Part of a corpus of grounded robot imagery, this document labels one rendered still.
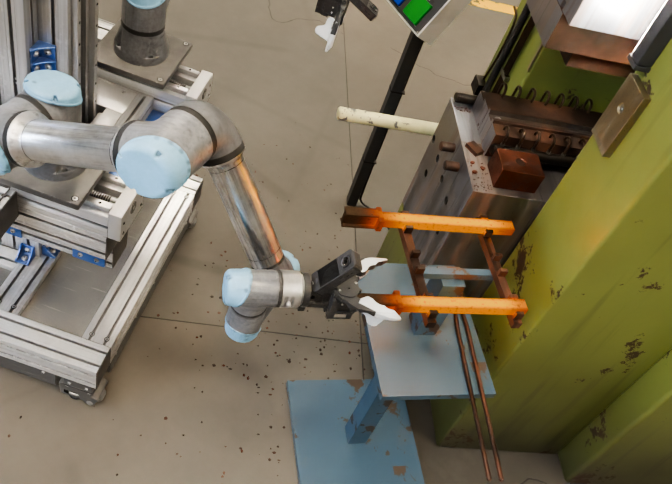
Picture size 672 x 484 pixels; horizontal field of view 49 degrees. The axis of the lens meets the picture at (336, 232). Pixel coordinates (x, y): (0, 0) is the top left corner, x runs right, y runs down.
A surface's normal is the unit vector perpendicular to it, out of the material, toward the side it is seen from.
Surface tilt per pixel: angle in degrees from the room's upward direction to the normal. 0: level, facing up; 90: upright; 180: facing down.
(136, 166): 87
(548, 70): 90
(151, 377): 0
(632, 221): 90
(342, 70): 0
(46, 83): 7
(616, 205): 90
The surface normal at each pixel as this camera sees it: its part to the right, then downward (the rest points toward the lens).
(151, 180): -0.32, 0.61
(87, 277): 0.25, -0.64
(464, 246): 0.05, 0.76
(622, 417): -0.97, -0.13
